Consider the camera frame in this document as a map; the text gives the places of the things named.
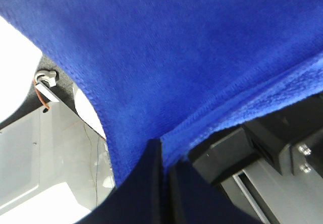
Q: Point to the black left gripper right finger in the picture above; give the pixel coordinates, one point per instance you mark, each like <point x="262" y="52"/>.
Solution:
<point x="193" y="200"/>

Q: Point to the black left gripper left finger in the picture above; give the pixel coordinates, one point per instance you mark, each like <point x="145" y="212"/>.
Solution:
<point x="139" y="198"/>

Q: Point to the blue microfibre towel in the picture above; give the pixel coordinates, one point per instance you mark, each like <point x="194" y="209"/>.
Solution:
<point x="178" y="70"/>

